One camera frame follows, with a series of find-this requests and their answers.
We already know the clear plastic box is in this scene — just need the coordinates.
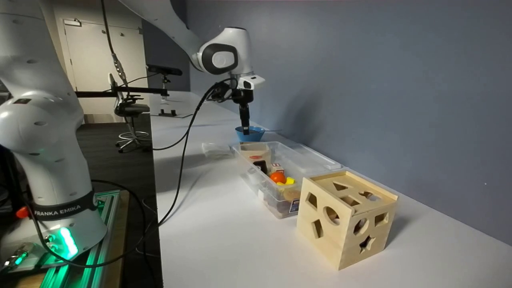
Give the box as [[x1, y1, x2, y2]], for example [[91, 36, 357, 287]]
[[231, 141, 316, 220]]

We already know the blue bowl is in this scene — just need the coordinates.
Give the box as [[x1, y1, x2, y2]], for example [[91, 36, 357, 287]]
[[235, 126, 266, 143]]

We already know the wooden block with red mark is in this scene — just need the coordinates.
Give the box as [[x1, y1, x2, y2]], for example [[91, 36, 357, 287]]
[[240, 144, 272, 165]]

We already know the clear plastic bag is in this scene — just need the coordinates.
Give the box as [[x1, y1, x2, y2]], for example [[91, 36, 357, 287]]
[[202, 142, 235, 159]]

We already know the brown wooden toy piece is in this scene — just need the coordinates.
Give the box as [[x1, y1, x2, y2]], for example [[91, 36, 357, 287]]
[[280, 188, 301, 203]]

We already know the office chair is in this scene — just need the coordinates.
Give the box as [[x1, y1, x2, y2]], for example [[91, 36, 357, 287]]
[[108, 73, 152, 154]]

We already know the black horizontal bar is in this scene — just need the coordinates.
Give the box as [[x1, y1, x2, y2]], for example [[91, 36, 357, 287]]
[[75, 86, 169, 99]]

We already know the white door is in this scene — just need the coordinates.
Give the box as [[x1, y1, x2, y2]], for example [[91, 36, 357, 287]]
[[62, 18, 150, 117]]

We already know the wooden shape sorter cube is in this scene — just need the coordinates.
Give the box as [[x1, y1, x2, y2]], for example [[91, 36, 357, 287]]
[[296, 170, 399, 271]]

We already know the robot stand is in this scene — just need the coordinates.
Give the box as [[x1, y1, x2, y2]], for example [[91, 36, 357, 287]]
[[0, 190, 131, 288]]

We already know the camera on mount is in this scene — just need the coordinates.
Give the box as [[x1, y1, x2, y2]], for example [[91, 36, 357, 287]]
[[146, 64, 184, 118]]

